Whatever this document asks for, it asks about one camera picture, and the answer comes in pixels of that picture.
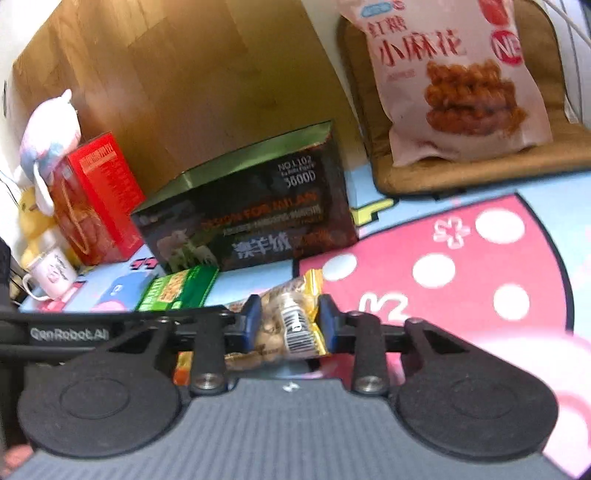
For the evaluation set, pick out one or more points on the red gift bag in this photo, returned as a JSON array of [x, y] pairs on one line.
[[94, 192]]

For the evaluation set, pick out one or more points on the black cardboard box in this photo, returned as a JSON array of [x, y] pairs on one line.
[[280, 199]]

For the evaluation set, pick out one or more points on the wooden board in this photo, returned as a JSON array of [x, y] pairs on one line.
[[179, 83]]

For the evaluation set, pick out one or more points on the peanut snack packet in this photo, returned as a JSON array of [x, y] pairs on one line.
[[288, 329]]

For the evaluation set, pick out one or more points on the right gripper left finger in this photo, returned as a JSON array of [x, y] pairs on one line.
[[121, 396]]

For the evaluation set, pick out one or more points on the pastel plush toy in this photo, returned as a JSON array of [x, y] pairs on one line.
[[52, 132]]

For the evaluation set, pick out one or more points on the pink snack bag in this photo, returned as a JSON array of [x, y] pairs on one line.
[[452, 78]]

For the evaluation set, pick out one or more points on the white mug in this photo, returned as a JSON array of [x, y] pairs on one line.
[[53, 274]]

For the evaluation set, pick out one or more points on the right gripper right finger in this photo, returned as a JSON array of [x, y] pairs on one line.
[[449, 394]]

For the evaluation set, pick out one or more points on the green snack packet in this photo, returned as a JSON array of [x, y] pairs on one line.
[[186, 289]]

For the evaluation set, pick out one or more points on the yellow plush toy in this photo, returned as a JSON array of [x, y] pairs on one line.
[[37, 229]]

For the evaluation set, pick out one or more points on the brown seat cushion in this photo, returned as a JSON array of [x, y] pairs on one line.
[[569, 150]]

